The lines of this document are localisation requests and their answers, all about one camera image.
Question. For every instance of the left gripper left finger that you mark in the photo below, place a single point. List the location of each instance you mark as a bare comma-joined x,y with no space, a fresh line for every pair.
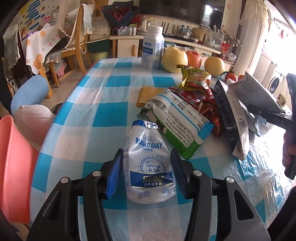
58,217

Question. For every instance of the white curtain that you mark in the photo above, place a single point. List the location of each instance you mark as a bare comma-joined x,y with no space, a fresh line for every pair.
254,31

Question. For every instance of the yellow green snack bag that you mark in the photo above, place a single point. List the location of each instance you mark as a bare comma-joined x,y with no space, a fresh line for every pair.
194,79

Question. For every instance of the dark blue flower bouquet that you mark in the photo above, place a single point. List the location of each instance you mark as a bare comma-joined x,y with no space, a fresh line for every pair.
119,13

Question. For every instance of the black flat television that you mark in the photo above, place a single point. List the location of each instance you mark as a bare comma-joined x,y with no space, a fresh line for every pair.
202,12

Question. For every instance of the blue cushioned stool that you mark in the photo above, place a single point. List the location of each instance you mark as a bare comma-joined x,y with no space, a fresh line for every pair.
33,91

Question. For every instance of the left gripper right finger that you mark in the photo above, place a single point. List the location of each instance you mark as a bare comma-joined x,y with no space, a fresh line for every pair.
237,219

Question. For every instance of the red Tea Talk packet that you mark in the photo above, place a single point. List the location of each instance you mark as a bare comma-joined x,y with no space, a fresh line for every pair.
194,98

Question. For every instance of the cream tv cabinet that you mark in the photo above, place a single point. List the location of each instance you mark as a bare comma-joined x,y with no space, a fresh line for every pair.
129,47

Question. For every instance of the Magic Day white pouch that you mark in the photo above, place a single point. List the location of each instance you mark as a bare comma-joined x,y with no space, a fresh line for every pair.
147,165

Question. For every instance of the person's right hand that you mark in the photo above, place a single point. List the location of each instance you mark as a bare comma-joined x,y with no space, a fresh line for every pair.
288,150

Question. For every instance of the yellow pear left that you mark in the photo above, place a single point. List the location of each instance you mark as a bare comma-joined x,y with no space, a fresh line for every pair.
173,57

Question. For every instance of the gold packet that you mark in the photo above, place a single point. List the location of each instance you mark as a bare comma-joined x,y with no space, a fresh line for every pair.
147,92

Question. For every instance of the yellow pear right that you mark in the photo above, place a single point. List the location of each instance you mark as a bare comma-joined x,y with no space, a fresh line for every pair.
214,66

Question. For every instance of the red snack packet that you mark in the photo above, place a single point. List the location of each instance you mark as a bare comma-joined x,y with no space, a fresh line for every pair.
209,109

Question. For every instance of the yellow pear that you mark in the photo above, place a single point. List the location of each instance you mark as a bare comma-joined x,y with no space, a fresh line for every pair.
173,57
214,66

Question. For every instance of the green white snack bag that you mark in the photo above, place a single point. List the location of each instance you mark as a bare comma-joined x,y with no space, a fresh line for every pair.
184,127

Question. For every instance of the white milk bottle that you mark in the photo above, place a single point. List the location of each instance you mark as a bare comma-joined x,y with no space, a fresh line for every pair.
152,48

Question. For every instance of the white electric kettle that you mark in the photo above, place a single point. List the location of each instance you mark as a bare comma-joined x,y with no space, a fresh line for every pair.
144,25

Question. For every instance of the washing machine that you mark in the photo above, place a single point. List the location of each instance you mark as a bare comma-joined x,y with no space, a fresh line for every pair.
276,82

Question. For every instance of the orange tangerine with leaf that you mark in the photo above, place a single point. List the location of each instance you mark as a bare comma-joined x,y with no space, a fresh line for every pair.
229,75

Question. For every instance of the blue checkered tablecloth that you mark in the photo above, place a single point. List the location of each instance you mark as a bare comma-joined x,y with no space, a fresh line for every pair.
93,124

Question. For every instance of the pink plastic trash bin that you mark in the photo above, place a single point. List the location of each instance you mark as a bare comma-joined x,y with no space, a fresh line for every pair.
18,161

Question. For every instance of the green waste bucket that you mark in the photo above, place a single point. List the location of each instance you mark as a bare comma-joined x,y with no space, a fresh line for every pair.
98,56

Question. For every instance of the dark blue white bag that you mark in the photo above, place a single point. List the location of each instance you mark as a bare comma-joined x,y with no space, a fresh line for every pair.
234,119

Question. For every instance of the orange print table cover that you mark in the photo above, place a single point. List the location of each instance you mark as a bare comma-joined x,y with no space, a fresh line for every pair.
38,45

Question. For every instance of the red apple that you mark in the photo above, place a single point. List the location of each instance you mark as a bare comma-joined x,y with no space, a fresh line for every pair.
194,59

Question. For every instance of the silver grey foil bag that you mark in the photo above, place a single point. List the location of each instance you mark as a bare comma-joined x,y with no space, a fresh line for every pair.
251,92

